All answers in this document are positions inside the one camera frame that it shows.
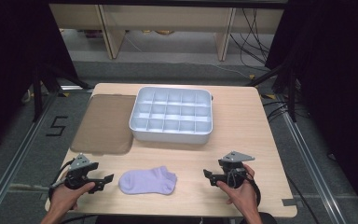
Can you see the black curtain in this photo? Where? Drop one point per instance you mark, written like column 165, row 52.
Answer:
column 12, row 62
column 338, row 77

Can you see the white divided storage box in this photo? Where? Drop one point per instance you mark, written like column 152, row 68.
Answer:
column 171, row 114

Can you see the person's left hand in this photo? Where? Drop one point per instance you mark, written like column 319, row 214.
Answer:
column 66, row 196

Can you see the aluminium floor rail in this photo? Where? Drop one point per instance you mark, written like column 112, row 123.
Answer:
column 15, row 155
column 313, row 168

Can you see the black metal stand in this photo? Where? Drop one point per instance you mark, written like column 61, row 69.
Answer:
column 290, row 90
column 38, row 93

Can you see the lilac ankle sock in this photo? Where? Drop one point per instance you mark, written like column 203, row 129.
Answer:
column 147, row 181

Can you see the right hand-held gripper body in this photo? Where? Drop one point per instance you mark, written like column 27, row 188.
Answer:
column 233, row 168

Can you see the person's right hand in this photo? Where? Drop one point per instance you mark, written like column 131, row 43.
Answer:
column 242, row 196

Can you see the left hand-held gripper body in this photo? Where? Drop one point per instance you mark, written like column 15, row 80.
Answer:
column 80, row 169

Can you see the beige wooden desk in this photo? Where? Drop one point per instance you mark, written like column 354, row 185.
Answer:
column 167, row 17

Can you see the brown translucent box lid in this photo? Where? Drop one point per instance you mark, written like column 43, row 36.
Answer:
column 105, row 123

